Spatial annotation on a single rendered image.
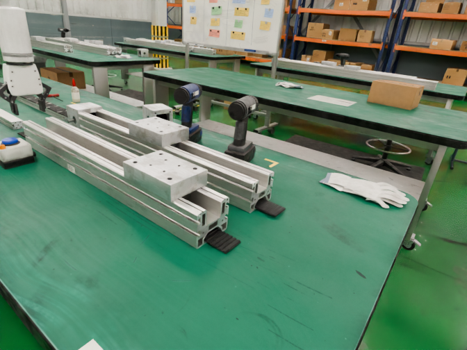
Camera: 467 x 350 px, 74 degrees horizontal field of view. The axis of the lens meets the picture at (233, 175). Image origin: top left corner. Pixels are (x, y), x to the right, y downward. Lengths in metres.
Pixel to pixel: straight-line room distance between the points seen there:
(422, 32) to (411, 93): 8.56
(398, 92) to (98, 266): 2.22
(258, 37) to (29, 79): 2.93
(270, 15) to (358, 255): 3.28
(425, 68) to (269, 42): 7.70
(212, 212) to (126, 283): 0.23
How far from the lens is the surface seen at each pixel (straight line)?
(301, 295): 0.60
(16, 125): 1.46
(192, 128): 1.17
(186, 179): 0.65
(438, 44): 9.89
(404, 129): 1.91
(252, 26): 3.89
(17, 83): 1.26
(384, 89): 2.51
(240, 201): 0.78
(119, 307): 0.56
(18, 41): 1.23
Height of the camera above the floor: 1.20
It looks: 25 degrees down
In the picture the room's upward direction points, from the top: 5 degrees clockwise
